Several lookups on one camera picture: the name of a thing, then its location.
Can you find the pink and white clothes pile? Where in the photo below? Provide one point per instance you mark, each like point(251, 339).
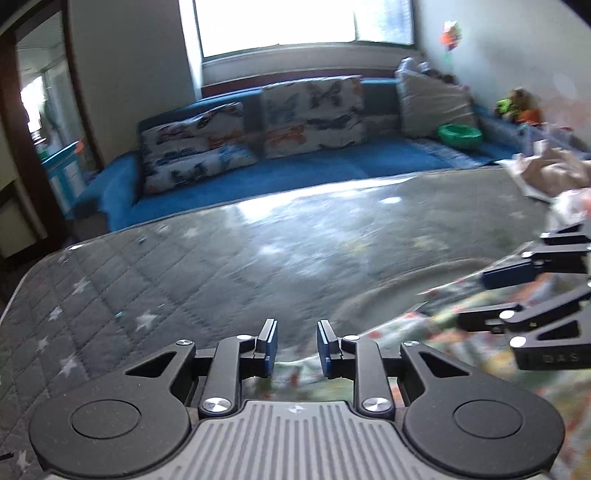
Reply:
point(549, 173)

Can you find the grey plain cushion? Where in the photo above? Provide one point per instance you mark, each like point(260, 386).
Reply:
point(429, 101)

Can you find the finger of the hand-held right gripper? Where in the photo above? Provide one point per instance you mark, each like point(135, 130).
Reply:
point(489, 319)
point(508, 273)

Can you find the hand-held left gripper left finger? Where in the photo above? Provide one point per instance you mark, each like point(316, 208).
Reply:
point(270, 347)

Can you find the green plastic bowl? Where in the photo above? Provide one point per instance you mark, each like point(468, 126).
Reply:
point(459, 134)

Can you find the window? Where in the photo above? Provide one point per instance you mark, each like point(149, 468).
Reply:
point(277, 23)

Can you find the blue cabinet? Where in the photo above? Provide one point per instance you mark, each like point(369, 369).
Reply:
point(67, 173)

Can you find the green patterned shirt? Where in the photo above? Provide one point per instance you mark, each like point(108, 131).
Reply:
point(485, 369)

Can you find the blue sofa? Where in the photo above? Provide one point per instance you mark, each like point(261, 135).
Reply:
point(277, 181)

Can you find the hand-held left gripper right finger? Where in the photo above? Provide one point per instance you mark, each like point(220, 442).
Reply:
point(325, 347)

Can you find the colourful wall decoration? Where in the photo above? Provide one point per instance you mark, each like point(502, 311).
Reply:
point(451, 36)

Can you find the plush toys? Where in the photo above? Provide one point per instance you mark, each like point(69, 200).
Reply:
point(517, 107)

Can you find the striped cloth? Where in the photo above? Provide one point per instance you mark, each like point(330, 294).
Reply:
point(457, 157)

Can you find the dark wooden door frame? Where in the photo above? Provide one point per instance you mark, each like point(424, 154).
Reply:
point(78, 92)

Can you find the butterfly print cushion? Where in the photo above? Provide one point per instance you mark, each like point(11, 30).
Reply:
point(194, 152)
point(309, 115)

